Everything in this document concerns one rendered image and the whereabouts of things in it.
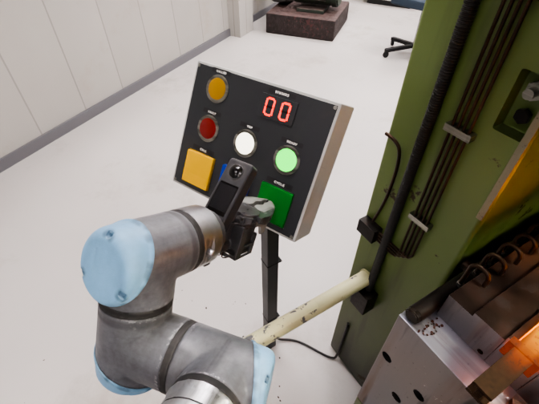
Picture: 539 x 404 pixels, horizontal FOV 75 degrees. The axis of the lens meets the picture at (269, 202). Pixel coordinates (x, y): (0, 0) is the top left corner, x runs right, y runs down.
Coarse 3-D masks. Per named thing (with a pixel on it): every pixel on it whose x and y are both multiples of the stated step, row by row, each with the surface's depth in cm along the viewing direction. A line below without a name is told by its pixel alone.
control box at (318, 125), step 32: (192, 96) 77; (224, 96) 73; (256, 96) 70; (288, 96) 67; (192, 128) 79; (224, 128) 75; (256, 128) 71; (288, 128) 68; (320, 128) 64; (224, 160) 76; (256, 160) 72; (320, 160) 65; (256, 192) 73; (320, 192) 72; (288, 224) 70
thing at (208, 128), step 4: (204, 120) 77; (208, 120) 76; (212, 120) 76; (204, 124) 77; (208, 124) 76; (212, 124) 76; (200, 128) 77; (204, 128) 77; (208, 128) 76; (212, 128) 76; (204, 132) 77; (208, 132) 76; (212, 132) 76; (204, 136) 77; (208, 136) 77; (212, 136) 76
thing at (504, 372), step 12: (528, 336) 52; (504, 348) 52; (516, 348) 50; (528, 348) 50; (504, 360) 49; (516, 360) 49; (528, 360) 49; (492, 372) 48; (504, 372) 48; (516, 372) 48; (528, 372) 50; (480, 384) 47; (492, 384) 47; (504, 384) 47; (480, 396) 47; (492, 396) 46
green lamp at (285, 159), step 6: (282, 150) 68; (288, 150) 68; (282, 156) 69; (288, 156) 68; (294, 156) 67; (276, 162) 70; (282, 162) 69; (288, 162) 68; (294, 162) 68; (282, 168) 69; (288, 168) 68
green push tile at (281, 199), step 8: (264, 184) 71; (272, 184) 71; (264, 192) 72; (272, 192) 71; (280, 192) 70; (288, 192) 69; (272, 200) 71; (280, 200) 70; (288, 200) 69; (280, 208) 70; (288, 208) 70; (272, 216) 72; (280, 216) 71; (280, 224) 71
